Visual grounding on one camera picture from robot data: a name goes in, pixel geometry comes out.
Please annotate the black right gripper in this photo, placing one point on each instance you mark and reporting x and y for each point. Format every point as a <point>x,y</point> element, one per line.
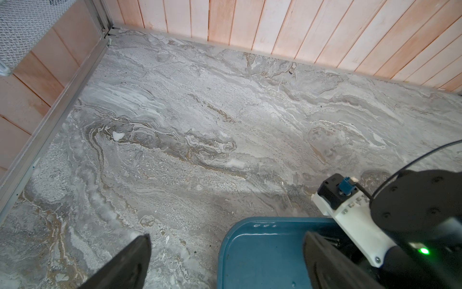
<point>422,213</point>

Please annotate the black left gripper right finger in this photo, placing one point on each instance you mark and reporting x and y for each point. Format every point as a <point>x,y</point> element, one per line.
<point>330,269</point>

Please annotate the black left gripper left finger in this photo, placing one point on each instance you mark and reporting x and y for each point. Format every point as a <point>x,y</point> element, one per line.
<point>127,270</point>

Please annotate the teal plastic storage tray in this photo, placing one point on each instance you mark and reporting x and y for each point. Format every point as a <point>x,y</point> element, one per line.
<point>267,252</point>

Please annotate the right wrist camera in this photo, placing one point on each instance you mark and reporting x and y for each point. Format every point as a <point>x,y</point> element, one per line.
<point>342,199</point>

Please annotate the white wire mesh shelf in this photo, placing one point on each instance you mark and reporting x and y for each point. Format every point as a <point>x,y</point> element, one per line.
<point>23,24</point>

